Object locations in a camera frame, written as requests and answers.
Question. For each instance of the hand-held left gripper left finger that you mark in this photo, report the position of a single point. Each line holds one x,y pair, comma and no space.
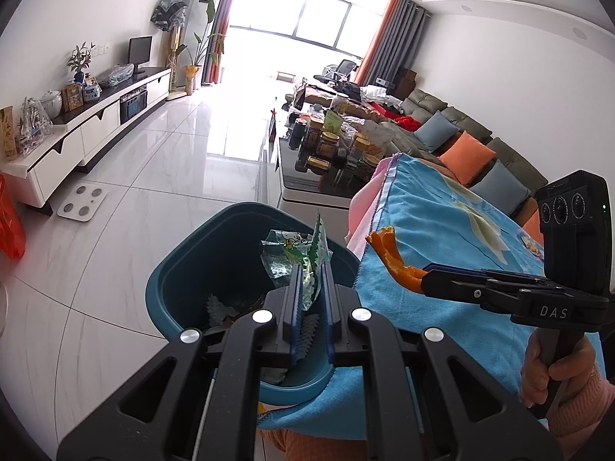
294,317

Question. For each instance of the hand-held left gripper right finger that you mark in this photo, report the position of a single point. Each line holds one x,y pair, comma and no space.
329,317

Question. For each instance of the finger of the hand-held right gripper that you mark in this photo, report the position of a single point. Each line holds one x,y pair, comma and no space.
461,270
456,288

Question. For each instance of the clear green printed plastic wrapper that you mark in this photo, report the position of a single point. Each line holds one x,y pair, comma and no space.
283,254

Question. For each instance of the orange peel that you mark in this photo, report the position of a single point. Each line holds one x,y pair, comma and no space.
394,259

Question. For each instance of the teal plastic trash bin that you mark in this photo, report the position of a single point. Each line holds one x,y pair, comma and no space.
206,259

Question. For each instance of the person's right forearm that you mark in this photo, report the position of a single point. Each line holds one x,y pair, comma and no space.
586,408

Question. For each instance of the person's right hand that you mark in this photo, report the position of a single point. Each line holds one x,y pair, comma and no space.
584,358

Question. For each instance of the orange cushion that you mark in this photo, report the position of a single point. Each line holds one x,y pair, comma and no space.
533,228
466,157

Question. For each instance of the blue printed blanket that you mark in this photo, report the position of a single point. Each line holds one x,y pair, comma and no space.
432,211

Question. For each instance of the blue grey cushion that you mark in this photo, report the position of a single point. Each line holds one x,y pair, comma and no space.
499,187
435,130

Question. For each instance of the green leather sofa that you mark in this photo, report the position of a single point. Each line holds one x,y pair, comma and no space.
509,158

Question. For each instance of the pink underlay cloth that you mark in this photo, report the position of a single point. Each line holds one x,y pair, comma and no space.
365,197

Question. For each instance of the glass top coffee table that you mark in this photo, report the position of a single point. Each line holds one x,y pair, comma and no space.
298,189

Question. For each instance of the red clothing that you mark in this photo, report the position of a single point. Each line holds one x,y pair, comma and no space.
406,122

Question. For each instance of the white clothes pile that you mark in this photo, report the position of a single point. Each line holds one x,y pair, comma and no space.
379,95

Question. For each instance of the brown wooden cabinet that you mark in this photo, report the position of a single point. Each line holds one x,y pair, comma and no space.
406,81

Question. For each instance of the black bag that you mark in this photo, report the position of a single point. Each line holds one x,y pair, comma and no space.
346,88

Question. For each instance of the black office chair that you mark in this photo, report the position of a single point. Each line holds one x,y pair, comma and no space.
338,69

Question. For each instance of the white bathroom scale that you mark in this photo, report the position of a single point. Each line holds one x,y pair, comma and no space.
82,203

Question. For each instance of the small wooden stool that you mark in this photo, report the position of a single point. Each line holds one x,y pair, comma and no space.
285,75

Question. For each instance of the grey orange curtain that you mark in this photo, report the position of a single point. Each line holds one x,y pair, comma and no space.
221,24
389,38

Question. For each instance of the tall plant in yellow pot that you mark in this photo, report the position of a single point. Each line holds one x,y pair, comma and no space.
191,77

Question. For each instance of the white black tv cabinet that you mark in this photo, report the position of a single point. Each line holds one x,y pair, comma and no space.
96,129

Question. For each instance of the large window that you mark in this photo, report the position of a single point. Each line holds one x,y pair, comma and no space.
307,19

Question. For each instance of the orange plastic bag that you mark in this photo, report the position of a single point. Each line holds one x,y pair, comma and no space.
10,221

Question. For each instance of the plastic wrapped item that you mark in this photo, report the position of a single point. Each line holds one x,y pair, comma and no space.
115,75

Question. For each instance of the blue white porcelain jar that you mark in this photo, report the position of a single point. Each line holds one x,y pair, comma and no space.
91,91

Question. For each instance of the black monitor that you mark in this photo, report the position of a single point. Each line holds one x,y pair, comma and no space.
140,50

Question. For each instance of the white standing air conditioner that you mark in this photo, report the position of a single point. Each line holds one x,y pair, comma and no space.
199,19

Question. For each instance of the ship model in plastic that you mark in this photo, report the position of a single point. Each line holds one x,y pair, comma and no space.
33,125

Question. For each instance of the covered standing fan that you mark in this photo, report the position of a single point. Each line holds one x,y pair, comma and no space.
168,12

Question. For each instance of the bonsai in blue vase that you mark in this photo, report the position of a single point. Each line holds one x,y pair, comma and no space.
79,60

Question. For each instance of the yellow box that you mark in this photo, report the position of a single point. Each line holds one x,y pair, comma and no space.
8,134

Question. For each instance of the wooden picture frame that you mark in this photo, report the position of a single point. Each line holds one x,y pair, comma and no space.
73,97

